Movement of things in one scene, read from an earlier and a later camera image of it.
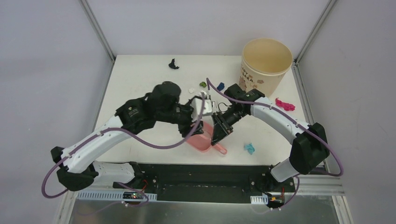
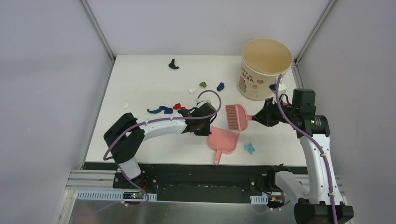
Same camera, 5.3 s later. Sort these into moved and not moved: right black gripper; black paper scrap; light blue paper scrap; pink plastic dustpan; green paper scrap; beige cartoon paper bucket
Moved: right black gripper; pink plastic dustpan
Not moved: light blue paper scrap; black paper scrap; green paper scrap; beige cartoon paper bucket
